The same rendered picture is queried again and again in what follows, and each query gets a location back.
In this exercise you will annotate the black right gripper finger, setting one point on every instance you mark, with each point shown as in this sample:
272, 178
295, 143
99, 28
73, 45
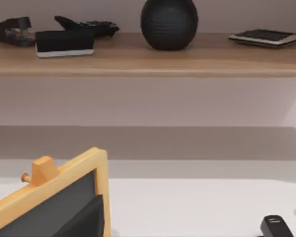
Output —
88, 222

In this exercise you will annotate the wooden framed blackboard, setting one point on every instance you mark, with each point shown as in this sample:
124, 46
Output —
64, 190

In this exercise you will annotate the wooden shelf board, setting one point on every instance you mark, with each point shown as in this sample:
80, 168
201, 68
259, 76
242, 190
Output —
148, 63

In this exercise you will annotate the black eraser with white base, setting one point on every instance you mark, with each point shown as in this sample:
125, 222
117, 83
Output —
64, 43

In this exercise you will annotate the black rounded device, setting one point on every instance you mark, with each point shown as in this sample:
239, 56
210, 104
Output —
276, 227

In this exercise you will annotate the black remote control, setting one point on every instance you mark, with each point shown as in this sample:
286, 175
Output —
93, 26

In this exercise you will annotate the black stapler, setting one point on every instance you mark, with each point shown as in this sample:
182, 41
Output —
13, 33

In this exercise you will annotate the black round textured speaker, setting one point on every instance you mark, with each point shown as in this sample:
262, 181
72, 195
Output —
169, 24

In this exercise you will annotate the grey calculator with black keys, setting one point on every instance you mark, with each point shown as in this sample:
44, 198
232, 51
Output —
265, 37

